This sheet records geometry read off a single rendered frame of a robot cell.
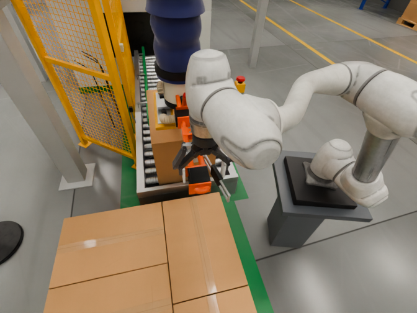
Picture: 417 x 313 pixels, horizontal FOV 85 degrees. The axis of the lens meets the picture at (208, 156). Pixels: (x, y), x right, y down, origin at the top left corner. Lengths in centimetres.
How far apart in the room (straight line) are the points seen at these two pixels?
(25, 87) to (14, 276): 136
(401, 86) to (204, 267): 115
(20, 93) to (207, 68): 166
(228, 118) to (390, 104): 53
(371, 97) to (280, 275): 152
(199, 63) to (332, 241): 205
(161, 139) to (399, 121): 107
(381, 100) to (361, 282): 169
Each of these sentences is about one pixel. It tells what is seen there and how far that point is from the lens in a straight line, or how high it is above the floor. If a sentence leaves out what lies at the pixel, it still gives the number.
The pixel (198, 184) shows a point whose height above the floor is 127.
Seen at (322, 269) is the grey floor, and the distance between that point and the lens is 218.
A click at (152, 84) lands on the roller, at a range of 274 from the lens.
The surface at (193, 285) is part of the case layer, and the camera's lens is 136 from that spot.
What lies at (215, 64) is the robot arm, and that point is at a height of 166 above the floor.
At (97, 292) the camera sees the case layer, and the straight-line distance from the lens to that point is 144.
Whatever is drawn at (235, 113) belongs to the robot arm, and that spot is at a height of 162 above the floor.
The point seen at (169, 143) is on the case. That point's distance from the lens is 136.
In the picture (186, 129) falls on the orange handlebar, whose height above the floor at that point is 126.
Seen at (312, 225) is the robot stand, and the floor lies 40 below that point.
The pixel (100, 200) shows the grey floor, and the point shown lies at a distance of 238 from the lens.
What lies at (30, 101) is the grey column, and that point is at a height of 93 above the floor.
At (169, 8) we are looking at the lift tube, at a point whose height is 163.
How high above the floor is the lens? 186
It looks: 46 degrees down
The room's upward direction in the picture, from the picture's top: 4 degrees clockwise
